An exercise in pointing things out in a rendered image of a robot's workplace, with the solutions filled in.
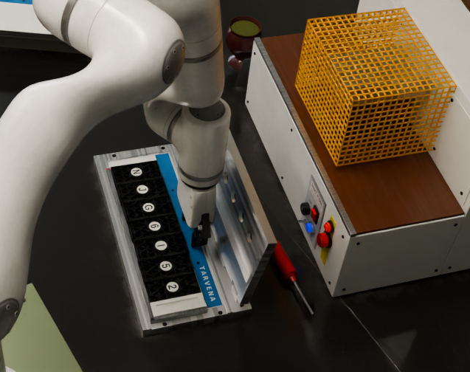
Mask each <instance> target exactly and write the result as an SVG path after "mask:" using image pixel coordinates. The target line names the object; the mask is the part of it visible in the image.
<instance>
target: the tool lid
mask: <svg viewBox="0 0 470 372"><path fill-rule="evenodd" d="M227 175H228V181H227ZM242 213H243V218H242ZM210 226H211V229H212V232H213V235H214V237H215V240H216V242H215V246H216V248H217V250H218V254H219V256H220V259H221V262H222V264H223V267H224V268H225V269H227V272H228V275H229V278H230V280H231V282H234V284H235V288H236V290H237V292H238V295H237V299H238V302H239V304H240V305H242V304H248V303H249V301H250V299H251V297H252V295H253V293H254V291H255V289H256V287H257V284H258V282H259V280H260V278H261V276H262V274H263V272H264V270H265V268H266V265H267V263H268V262H269V259H270V257H271V256H272V253H273V252H274V249H275V247H276V246H277V241H276V238H275V236H274V233H273V232H272V229H271V227H270V224H269V222H268V219H267V217H266V214H265V213H264V210H263V208H262V205H261V203H260V200H259V198H258V195H257V194H256V191H255V189H254V186H253V184H252V181H251V179H250V177H249V174H248V172H247V170H246V167H245V165H244V163H243V160H242V158H241V155H240V153H239V151H238V148H237V146H236V144H235V141H234V139H233V137H232V134H231V132H230V129H229V134H228V140H227V151H226V157H225V163H224V174H223V176H222V178H221V180H220V181H219V182H218V184H217V185H216V204H215V218H214V222H213V223H212V225H210ZM250 233H251V234H252V240H251V238H250Z"/></svg>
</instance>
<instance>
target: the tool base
mask: <svg viewBox="0 0 470 372"><path fill-rule="evenodd" d="M161 147H165V149H164V150H162V149H161ZM163 153H169V154H170V158H171V160H172V163H173V166H174V168H175V171H176V175H177V177H178V178H179V175H178V171H177V167H178V156H179V153H178V151H177V149H176V147H175V146H174V145H173V144H169V145H160V146H155V147H149V148H140V149H136V150H130V151H121V152H116V153H111V154H102V155H96V156H94V167H95V170H96V173H97V178H98V181H99V184H100V189H101V191H102V195H103V199H104V202H105V205H106V209H107V213H108V217H109V220H110V223H111V228H112V230H113V234H114V238H115V241H116V244H117V249H118V252H119V254H120V259H121V262H122V267H123V270H124V273H125V277H126V280H127V283H128V288H129V291H130V294H131V299H132V301H133V305H134V309H135V312H136V316H137V319H138V323H139V327H140V330H141V333H142V337H147V336H150V335H154V334H161V333H165V332H169V331H175V330H179V329H183V328H189V327H193V326H200V325H203V324H208V323H214V322H218V321H222V320H228V319H232V318H236V317H242V316H246V315H250V314H251V312H252V307H251V305H250V302H249V303H248V304H242V305H240V304H239V302H238V299H237V295H238V292H237V290H236V288H235V284H234V282H231V280H230V278H229V275H228V272H227V269H225V268H224V267H223V264H222V262H221V259H220V256H219V254H218V250H217V248H216V246H215V242H216V240H215V237H214V235H213V232H212V229H211V226H210V233H211V238H208V241H207V245H204V246H202V247H203V249H204V253H205V255H206V258H207V261H208V264H209V266H210V269H211V272H212V276H213V277H214V280H215V284H216V286H217V288H218V292H219V294H220V297H221V300H222V303H223V305H222V306H219V307H215V308H211V309H208V310H207V313H204V314H197V315H193V316H190V317H183V318H179V319H175V320H168V321H165V322H161V323H154V324H151V323H150V320H149V317H148V313H147V310H146V307H145V302H144V300H143V296H142V293H141V289H140V287H139V282H138V279H137V276H136V272H135V269H134V265H133V261H132V259H131V254H130V252H129V248H128V244H127V241H126V239H125V234H124V231H123V228H122V224H121V221H120V217H119V213H118V211H117V206H116V204H115V200H114V196H113V193H112V190H111V186H110V183H109V180H108V176H107V173H106V168H110V167H109V165H108V163H109V162H111V161H117V160H121V159H130V158H135V157H141V156H149V155H154V154H163ZM113 154H116V156H115V157H113V156H112V155H113ZM219 311H222V312H223V314H218V312H219ZM163 323H167V325H166V326H163V325H162V324H163Z"/></svg>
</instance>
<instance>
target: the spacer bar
mask: <svg viewBox="0 0 470 372"><path fill-rule="evenodd" d="M150 305H151V309H152V312H153V317H158V316H162V315H166V314H173V313H177V312H181V311H188V310H192V309H199V308H202V307H206V304H205V302H204V298H203V295H202V293H197V294H190V295H186V296H182V297H175V298H171V299H167V300H160V301H156V302H152V303H150Z"/></svg>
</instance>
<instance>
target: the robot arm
mask: <svg viewBox="0 0 470 372"><path fill-rule="evenodd" d="M32 5H33V9H34V11H35V14H36V16H37V18H38V20H39V21H40V22H41V24H42V25H43V26H44V27H45V28H46V29H47V30H48V31H49V32H50V33H52V34H53V35H54V36H55V37H57V38H59V39H61V40H62V41H63V42H65V43H67V44H68V45H70V46H71V47H74V48H75V49H77V50H78V51H80V52H82V53H83V54H84V55H87V56H88V57H90V58H91V59H92V60H91V63H90V64H89V65H88V66H87V67H86V68H85V69H83V70H81V71H79V72H77V73H75V74H73V75H70V76H67V77H62V78H58V79H54V80H47V81H43V82H40V83H35V84H32V85H30V86H28V87H27V88H25V89H23V90H22V91H21V92H20V93H19V94H18V95H17V96H16V97H15V98H14V99H13V101H12V102H11V104H10V105H9V106H8V107H7V109H6V111H5V112H4V113H3V115H2V116H1V118H0V372H15V371H14V370H13V369H11V368H8V367H7V366H5V362H4V354H3V350H2V344H1V340H2V339H4V338H5V336H6V335H7V334H9V333H10V331H11V329H12V327H13V326H14V324H15V322H16V320H17V319H18V316H19V314H20V312H21V308H22V306H23V302H24V296H25V293H26V288H27V279H28V274H29V267H30V256H31V249H32V239H33V236H34V232H35V226H36V223H37V220H38V217H39V214H40V211H41V208H42V206H43V203H44V201H45V198H46V196H47V194H48V192H49V190H50V188H51V186H52V185H53V183H54V181H55V180H56V178H57V177H58V175H59V173H60V172H61V171H62V169H63V167H64V165H65V164H66V163H67V161H68V160H69V158H70V156H71V155H72V154H73V152H74V151H75V149H76V147H77V146H78V145H79V144H80V142H81V140H82V139H83V138H84V137H85V136H86V135H87V134H88V133H89V132H90V130H92V129H93V127H95V126H96V125H97V124H99V123H100V122H102V121H103V120H105V119H106V118H108V117H110V116H112V115H114V114H117V113H120V112H121V111H124V110H126V109H130V108H133V107H135V106H138V105H141V104H143V108H144V113H145V119H146V121H147V124H148V125H149V127H150V128H151V129H152V130H153V131H154V132H155V133H157V134H158V135H159V136H161V137H162V138H164V139H166V140H167V141H168V142H170V143H172V144H173V145H174V146H175V147H176V149H177V151H178V153H179V156H178V167H177V171H178V175H179V181H178V187H177V196H178V199H179V203H180V205H181V208H182V221H186V222H187V225H188V226H189V227H190V228H193V229H194V232H192V238H191V247H201V246H204V245H207V241H208V238H211V233H210V225H212V223H213V222H214V218H215V204H216V185H217V184H218V182H219V181H220V180H221V178H222V176H223V174H224V163H225V157H226V151H227V140H228V134H229V123H230V117H231V110H230V107H229V105H228V104H227V102H226V101H224V100H223V99H221V95H222V93H223V90H224V52H223V38H222V26H221V5H220V0H32ZM199 225H202V229H201V230H198V226H199Z"/></svg>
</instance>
